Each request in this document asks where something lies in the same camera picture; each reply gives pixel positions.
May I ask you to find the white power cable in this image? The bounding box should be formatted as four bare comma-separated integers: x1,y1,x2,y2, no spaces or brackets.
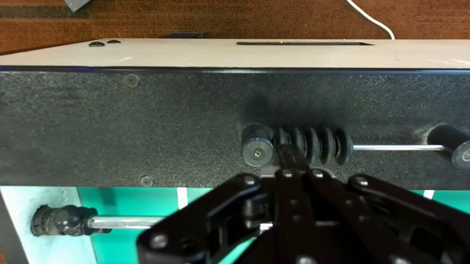
345,0,397,41

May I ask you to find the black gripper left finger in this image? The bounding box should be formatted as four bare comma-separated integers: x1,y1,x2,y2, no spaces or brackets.
135,139,298,264

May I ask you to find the black and white foosball table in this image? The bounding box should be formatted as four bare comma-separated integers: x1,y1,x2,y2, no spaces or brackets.
0,36,470,264

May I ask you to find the rod with three black players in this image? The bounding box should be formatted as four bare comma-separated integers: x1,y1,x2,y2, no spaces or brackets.
31,203,166,237

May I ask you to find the grey black tool case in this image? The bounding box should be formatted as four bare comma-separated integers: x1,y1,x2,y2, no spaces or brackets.
63,0,94,13

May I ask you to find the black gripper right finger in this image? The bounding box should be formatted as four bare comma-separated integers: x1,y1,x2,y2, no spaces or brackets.
293,145,470,264

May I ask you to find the black score rod end post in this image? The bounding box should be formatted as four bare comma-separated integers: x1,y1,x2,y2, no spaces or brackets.
241,121,276,168
431,123,470,171

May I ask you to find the silver score counter rod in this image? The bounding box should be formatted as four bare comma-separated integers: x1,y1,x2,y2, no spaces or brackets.
351,142,448,152

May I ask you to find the black score counter disc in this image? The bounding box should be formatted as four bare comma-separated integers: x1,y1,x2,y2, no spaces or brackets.
306,127,326,165
291,126,312,165
335,127,356,165
320,127,341,165

